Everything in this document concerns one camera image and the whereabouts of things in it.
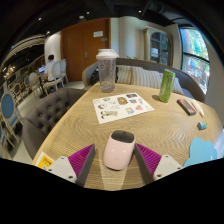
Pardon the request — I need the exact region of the grey curved sofa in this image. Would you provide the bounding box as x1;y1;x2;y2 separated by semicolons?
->
82;57;207;104

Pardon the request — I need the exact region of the group of blue-backed chairs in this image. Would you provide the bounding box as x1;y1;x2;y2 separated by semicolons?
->
0;73;33;158

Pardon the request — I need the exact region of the yellow code sticker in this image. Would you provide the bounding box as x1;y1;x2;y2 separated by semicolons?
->
34;151;55;170

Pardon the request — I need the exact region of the black and red flat box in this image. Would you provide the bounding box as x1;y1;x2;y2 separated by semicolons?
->
176;98;198;117

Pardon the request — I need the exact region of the black-framed window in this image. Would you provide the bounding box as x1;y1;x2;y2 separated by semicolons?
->
179;27;211;94

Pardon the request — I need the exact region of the blue cloud-shaped mouse pad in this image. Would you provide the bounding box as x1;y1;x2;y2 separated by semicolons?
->
183;137;218;168

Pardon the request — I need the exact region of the glass-door cabinet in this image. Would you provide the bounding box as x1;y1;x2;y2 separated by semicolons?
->
143;26;173;67

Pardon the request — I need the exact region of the brown wooden door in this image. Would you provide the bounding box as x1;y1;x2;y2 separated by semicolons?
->
60;17;112;83

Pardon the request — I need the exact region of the white sticker sheet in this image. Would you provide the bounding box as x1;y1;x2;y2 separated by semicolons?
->
92;92;155;125

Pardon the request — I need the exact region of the black backpack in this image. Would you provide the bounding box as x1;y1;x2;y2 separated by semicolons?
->
89;66;120;86

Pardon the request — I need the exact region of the green drink can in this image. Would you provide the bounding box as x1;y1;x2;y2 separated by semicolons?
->
158;68;176;103

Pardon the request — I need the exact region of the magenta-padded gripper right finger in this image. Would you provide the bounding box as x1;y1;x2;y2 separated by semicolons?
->
133;143;184;185

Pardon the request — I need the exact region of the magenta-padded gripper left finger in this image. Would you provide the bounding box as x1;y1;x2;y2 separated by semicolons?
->
45;143;96;188

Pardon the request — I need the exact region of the small teal pack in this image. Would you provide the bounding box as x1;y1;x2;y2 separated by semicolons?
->
196;121;209;131

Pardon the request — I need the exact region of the pink computer mouse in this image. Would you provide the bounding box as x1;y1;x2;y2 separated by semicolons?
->
102;129;137;171

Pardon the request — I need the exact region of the clear shaker bottle white lid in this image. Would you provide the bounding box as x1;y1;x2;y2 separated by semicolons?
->
95;48;120;94

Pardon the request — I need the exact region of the person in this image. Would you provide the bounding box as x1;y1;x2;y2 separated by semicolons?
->
43;54;57;83

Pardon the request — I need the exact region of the striped cushion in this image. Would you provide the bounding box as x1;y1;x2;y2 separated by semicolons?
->
130;66;184;96
115;64;134;85

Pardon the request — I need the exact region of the grey tufted armchair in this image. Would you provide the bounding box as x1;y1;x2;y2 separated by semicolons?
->
22;87;88;160

